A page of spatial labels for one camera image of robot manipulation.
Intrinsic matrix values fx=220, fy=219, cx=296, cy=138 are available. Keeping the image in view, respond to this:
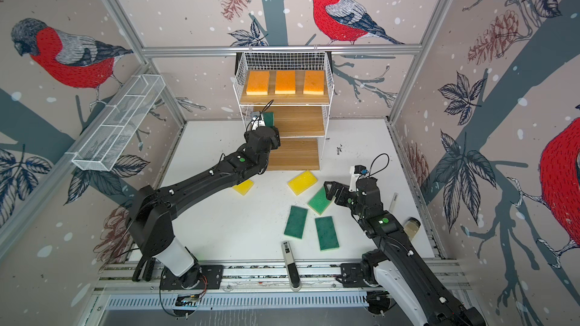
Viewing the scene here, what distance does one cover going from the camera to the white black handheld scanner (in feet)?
2.30

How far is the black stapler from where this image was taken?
29.1 inches

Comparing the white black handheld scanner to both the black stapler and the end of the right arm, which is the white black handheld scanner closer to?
the end of the right arm
